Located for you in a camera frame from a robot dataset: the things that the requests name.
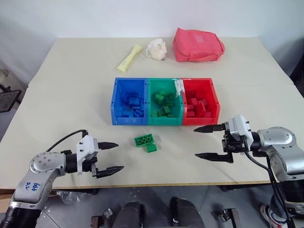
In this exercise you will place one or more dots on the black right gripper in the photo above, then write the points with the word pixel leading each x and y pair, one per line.
pixel 229 142

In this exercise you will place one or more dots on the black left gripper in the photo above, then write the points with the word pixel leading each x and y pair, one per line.
pixel 89 165

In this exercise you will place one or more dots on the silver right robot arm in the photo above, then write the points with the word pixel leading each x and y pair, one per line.
pixel 278 140

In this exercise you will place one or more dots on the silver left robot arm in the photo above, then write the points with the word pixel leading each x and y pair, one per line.
pixel 35 180

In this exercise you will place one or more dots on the red building block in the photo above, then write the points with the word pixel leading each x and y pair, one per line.
pixel 208 115
pixel 194 102
pixel 190 113

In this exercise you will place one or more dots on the large green building block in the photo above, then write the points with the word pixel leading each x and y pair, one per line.
pixel 143 140

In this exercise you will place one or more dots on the red plastic bin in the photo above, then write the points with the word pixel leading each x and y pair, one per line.
pixel 199 102

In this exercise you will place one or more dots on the small green building block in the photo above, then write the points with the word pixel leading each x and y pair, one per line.
pixel 151 148

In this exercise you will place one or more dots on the blue building block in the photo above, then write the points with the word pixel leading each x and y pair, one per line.
pixel 126 113
pixel 134 102
pixel 138 114

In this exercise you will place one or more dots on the crumpled clear plastic bag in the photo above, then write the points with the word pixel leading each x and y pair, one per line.
pixel 69 196

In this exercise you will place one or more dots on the dark rounded shape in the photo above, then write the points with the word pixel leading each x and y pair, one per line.
pixel 185 212
pixel 130 215

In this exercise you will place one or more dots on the blue plastic bin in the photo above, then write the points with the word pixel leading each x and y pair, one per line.
pixel 129 101

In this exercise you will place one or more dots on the green plastic bin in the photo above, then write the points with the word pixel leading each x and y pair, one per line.
pixel 165 102

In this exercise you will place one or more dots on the white paper tags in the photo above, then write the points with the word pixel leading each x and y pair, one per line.
pixel 178 87

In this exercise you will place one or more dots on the white red sneaker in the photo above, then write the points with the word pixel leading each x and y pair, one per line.
pixel 272 215

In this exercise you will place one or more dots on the pink fabric pouch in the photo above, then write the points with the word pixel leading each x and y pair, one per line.
pixel 197 45

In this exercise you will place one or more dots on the yellow wrapped packet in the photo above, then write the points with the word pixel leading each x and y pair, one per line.
pixel 129 59

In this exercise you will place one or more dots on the brown cardboard piece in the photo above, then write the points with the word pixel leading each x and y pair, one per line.
pixel 6 204

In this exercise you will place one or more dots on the black metal chair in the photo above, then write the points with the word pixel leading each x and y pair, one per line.
pixel 8 97

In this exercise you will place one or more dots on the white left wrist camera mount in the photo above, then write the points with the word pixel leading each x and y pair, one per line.
pixel 88 145

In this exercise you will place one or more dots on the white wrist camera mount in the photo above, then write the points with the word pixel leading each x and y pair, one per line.
pixel 240 128
pixel 88 145

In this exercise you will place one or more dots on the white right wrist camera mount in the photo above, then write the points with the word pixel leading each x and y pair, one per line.
pixel 240 128

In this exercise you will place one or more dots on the black table frame bar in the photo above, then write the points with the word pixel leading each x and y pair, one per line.
pixel 78 191
pixel 244 187

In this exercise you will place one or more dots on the dark metal floor bracket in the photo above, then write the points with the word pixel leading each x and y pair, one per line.
pixel 226 216
pixel 101 219

